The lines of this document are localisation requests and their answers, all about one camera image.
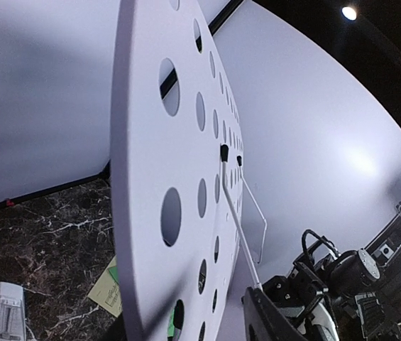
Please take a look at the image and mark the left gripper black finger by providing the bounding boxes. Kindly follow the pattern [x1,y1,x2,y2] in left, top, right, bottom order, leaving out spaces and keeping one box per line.
[243,287,306,341]

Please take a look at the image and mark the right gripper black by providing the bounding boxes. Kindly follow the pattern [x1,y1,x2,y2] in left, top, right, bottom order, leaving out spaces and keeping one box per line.
[262,229,361,341]

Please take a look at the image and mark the green sheet music page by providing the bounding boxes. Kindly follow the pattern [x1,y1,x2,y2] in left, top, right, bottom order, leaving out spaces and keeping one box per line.
[107,265,119,283]

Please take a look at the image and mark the white perforated music stand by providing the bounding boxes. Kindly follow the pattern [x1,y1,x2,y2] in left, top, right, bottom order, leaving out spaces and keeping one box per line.
[110,1,261,340]

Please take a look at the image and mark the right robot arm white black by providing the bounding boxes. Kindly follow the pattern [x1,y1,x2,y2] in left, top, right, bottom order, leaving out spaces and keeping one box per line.
[263,202,401,340]

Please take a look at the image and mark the yellow sheet music page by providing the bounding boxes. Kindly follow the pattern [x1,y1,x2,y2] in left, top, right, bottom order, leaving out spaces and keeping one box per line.
[87,256,122,318]

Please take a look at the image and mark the white metronome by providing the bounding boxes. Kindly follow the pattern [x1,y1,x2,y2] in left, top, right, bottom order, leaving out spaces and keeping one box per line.
[0,282,26,341]

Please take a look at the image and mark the left black frame post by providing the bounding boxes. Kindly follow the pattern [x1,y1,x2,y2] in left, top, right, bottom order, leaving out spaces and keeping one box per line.
[160,0,243,99]

